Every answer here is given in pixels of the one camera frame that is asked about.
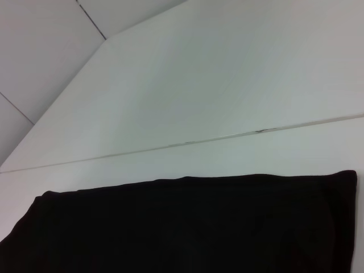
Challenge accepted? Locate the black t-shirt with FREE print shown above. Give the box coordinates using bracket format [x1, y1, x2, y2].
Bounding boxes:
[0, 169, 358, 273]

